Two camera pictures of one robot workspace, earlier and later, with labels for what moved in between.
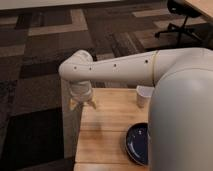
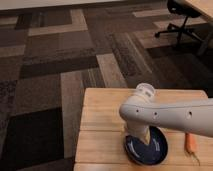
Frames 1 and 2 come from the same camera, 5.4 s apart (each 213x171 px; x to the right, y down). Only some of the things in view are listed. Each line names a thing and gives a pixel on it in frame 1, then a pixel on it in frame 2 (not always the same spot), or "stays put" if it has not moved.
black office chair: (184, 9) stays put
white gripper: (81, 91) -> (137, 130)
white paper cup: (144, 95) stays put
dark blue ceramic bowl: (137, 144) stays put
